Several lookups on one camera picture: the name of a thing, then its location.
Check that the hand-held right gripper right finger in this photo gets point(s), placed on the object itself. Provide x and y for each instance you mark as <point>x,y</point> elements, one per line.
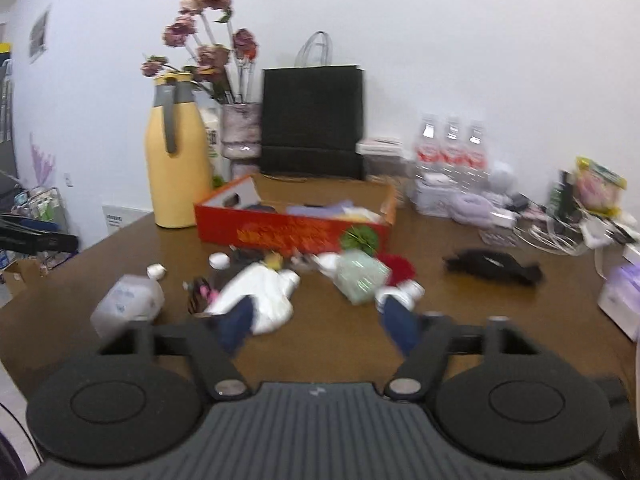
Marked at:
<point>401,326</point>

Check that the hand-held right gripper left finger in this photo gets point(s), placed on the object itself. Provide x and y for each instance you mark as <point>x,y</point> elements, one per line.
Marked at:
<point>236,324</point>

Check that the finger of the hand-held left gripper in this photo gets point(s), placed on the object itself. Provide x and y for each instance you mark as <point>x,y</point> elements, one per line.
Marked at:
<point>42,243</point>

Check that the white tissue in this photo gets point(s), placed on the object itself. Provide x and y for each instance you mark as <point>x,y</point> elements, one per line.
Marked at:
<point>267,295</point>

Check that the red pompom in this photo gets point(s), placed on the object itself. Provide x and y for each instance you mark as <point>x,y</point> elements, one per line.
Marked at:
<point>399,267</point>

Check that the ribbed white bottle cap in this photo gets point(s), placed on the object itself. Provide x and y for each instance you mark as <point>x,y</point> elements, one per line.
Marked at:
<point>156,271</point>

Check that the clear round lid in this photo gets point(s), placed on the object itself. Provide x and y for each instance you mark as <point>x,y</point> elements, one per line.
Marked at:
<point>129,302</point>

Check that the red cardboard box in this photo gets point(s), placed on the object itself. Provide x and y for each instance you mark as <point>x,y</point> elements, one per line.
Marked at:
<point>290,232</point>

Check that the brown cardboard box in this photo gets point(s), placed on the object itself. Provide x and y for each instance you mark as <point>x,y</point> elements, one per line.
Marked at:
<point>22,275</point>

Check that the flat white round cap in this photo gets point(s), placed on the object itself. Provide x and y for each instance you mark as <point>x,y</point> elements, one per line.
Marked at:
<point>219,260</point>

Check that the black cloth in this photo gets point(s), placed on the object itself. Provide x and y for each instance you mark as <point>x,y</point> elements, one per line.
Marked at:
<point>492,265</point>

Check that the yellow thermos jug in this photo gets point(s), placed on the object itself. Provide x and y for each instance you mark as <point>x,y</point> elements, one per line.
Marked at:
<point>177,175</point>

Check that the clear storage box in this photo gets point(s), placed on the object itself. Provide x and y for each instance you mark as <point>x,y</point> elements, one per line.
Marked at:
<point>382,160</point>

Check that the clear water bottle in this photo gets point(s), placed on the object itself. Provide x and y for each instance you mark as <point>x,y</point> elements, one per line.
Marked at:
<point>427,152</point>
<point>476,157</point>
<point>452,152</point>

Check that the white milk carton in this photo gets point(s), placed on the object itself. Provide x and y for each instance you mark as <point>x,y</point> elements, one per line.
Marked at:
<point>212,135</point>

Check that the pink patterned glass vase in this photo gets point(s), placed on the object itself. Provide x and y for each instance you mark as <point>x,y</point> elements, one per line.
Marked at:
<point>242,130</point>

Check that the black paper bag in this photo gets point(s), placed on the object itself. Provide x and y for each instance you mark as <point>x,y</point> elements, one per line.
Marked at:
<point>312,120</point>

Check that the wrapped flower packet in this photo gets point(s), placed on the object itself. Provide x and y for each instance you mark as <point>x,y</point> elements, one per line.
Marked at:
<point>599,182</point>

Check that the dried pink rose bouquet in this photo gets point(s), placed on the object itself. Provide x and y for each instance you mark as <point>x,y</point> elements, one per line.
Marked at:
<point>210,52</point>

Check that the wall vent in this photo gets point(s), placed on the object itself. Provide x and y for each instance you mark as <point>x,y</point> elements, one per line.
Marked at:
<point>38,35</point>

